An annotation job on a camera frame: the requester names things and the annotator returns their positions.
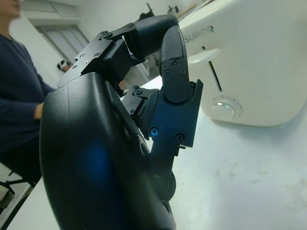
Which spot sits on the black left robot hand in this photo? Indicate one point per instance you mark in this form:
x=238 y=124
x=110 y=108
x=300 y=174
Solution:
x=96 y=167

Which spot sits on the cream white toaster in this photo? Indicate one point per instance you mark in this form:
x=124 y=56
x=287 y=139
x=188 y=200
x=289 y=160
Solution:
x=263 y=60

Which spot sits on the black office chair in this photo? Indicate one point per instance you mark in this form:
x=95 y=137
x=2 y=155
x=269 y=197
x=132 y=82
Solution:
x=9 y=182

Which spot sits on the person in navy sweater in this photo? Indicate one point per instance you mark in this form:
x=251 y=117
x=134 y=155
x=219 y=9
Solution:
x=16 y=95

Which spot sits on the white toaster lever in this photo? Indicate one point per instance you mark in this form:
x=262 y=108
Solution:
x=204 y=57

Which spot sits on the round white toaster knob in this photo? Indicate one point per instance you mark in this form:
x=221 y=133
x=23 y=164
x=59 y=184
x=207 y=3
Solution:
x=226 y=107

